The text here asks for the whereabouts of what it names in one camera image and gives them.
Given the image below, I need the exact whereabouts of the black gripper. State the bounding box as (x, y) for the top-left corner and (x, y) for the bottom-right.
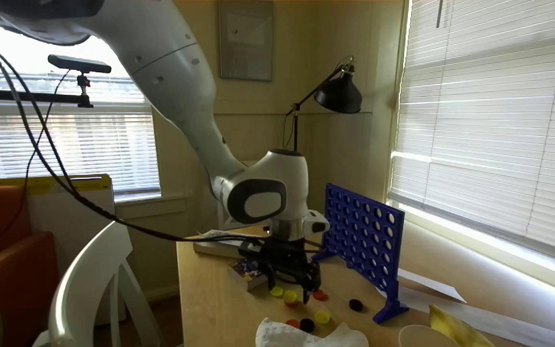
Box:
(258, 236), (324, 306)

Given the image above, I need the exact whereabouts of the white towel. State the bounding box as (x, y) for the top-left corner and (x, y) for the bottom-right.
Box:
(254, 317), (370, 347)

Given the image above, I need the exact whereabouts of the blue Connect Four grid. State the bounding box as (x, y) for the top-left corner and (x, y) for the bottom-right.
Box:
(312, 184), (411, 327)

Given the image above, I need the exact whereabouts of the white mermaid cover book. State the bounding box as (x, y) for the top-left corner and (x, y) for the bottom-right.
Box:
(191, 228), (266, 261)

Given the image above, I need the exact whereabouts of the white paper sheet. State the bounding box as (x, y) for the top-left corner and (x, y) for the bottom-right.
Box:
(395, 267), (468, 306)

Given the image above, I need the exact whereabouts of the yellow cloth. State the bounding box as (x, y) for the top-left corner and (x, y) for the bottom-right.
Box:
(428, 304), (495, 347)

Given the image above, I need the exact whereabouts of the black desk lamp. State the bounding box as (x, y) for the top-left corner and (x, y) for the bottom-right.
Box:
(283, 57), (364, 155)

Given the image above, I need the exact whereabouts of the white plastic chair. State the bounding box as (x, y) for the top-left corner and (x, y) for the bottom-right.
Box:
(31, 221), (164, 347)

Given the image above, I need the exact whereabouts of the white board with yellow edge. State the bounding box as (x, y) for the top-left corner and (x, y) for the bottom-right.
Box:
(23, 172), (118, 273)

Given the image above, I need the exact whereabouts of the white window blind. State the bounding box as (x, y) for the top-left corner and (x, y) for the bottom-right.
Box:
(0, 103), (162, 198)
(387, 0), (555, 259)

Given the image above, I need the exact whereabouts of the orange armchair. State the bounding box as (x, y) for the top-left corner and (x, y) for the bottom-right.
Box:
(0, 182), (62, 347)

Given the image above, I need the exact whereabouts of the grey framed wall picture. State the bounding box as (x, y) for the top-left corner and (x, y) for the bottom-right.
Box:
(216, 0), (276, 84)

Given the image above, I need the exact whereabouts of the black cable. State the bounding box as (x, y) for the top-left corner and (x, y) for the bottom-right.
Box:
(0, 32), (274, 250)

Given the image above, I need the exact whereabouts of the black camera on stand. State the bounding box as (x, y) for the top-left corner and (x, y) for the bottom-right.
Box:
(46, 53), (114, 76)

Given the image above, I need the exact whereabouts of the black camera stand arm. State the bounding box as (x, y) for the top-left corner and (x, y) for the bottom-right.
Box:
(0, 72), (95, 113)

